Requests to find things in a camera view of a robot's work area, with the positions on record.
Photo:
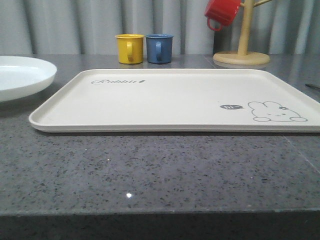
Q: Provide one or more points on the white round plate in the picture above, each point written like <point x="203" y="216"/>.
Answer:
<point x="22" y="76"/>

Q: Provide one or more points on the silver fork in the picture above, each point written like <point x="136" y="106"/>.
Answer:
<point x="313" y="86"/>

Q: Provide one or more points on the blue mug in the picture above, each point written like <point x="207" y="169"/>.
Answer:
<point x="159" y="48"/>

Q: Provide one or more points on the yellow mug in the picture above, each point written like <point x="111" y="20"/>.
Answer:
<point x="130" y="48"/>

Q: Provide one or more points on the beige rabbit serving tray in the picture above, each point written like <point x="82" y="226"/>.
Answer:
<point x="176" y="100"/>

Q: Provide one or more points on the wooden mug tree stand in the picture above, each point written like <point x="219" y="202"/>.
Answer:
<point x="242" y="56"/>

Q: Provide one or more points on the red mug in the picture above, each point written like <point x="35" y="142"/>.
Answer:
<point x="221" y="11"/>

